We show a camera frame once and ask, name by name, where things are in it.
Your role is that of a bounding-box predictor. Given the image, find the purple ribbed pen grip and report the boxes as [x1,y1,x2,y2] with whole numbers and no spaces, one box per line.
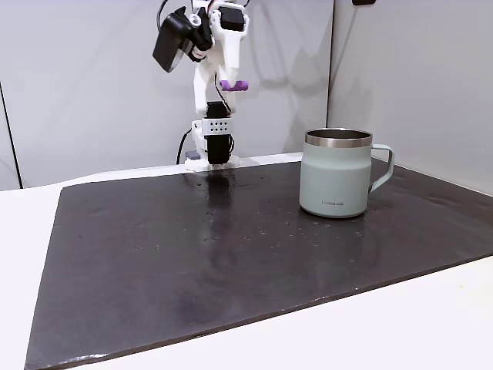
[218,79,250,93]

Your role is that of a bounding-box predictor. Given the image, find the black glossy mat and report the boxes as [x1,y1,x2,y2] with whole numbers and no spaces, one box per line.
[23,160,493,370]

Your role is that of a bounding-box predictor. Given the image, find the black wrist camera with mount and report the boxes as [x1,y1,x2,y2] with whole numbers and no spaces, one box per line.
[152,6,215,73]

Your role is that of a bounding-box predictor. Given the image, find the pale green steel mug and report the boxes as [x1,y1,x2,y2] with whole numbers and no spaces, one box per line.
[299,128,396,220]

